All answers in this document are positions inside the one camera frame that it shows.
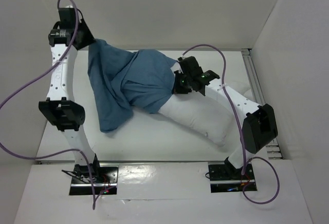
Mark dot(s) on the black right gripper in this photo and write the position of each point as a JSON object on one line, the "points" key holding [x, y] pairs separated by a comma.
{"points": [[178, 85]]}

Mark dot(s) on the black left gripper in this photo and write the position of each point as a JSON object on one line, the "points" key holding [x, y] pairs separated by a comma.
{"points": [[90, 39]]}

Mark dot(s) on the white pillow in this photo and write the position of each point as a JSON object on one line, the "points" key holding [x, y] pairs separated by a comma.
{"points": [[200, 114]]}

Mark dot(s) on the blue fabric pillowcase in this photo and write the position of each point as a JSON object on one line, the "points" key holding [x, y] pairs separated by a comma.
{"points": [[121, 80]]}

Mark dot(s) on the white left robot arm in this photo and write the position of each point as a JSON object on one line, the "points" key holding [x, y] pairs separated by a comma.
{"points": [[67, 36]]}

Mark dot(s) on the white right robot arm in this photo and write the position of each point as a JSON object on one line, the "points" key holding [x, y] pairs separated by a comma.
{"points": [[256, 123]]}

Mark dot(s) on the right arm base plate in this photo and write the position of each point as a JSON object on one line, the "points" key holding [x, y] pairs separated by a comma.
{"points": [[221, 181]]}

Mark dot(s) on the aluminium frame rail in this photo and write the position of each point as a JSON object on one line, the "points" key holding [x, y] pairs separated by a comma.
{"points": [[273, 149]]}

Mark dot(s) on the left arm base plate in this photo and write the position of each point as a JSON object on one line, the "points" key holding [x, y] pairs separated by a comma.
{"points": [[105, 182]]}

